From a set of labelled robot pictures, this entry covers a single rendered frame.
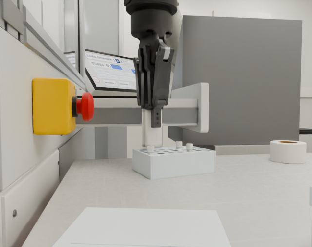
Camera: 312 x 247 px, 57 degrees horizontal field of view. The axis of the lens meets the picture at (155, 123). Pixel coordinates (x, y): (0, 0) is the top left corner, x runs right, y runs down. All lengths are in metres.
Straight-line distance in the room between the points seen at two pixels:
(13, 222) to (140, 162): 0.24
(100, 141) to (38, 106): 1.32
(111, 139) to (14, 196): 1.36
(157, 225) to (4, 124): 0.16
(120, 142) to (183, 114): 1.11
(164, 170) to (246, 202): 0.15
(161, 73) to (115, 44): 1.89
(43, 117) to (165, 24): 0.26
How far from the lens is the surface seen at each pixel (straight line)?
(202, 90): 0.63
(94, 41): 2.36
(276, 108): 0.95
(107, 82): 1.54
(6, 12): 0.31
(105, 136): 1.66
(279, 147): 0.64
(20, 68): 0.35
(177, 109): 0.63
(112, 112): 0.61
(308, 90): 5.33
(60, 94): 0.38
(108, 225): 0.25
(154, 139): 0.51
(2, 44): 0.30
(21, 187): 0.35
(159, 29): 0.50
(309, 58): 5.45
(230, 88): 0.89
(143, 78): 0.53
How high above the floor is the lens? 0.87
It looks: 3 degrees down
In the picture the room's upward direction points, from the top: straight up
